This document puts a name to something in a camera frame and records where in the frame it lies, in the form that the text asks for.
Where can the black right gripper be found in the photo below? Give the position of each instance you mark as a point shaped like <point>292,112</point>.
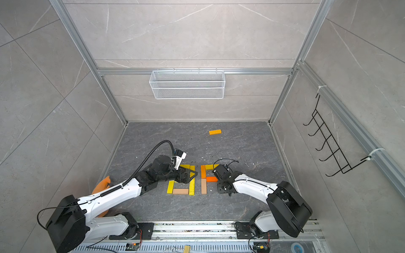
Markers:
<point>220,188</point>

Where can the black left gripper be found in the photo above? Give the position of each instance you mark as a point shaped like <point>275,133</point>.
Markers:
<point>187,179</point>

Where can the lime yellow block short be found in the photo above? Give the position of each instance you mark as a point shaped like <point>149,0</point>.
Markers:
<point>192,174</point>

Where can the orange block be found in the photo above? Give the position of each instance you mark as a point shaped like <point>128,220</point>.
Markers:
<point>203,172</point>
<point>211,179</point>

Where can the tan wooden block angled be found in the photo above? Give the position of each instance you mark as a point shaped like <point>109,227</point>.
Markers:
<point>203,186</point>

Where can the yellow block angled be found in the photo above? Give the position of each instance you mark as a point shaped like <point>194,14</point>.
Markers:
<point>211,166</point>

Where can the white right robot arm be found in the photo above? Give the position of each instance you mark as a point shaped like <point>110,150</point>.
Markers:
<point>288,211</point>

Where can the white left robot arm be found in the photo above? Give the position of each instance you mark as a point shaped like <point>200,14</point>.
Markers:
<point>75,220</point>

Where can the amber yellow block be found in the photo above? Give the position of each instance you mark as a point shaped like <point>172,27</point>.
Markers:
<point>215,132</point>

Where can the orange plush toy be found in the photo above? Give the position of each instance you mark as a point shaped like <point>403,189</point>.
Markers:
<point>102,189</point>

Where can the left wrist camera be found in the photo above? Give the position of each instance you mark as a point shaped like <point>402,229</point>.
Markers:
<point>178,157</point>

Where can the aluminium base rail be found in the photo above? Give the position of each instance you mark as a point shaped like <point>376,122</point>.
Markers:
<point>210,237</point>

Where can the white wire mesh basket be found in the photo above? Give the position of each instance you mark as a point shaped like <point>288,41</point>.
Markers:
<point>192,84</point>

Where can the black wire hook rack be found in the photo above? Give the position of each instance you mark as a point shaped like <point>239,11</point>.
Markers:
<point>330,143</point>

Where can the aluminium frame post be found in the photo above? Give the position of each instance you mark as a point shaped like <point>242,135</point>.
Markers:
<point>73,32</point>

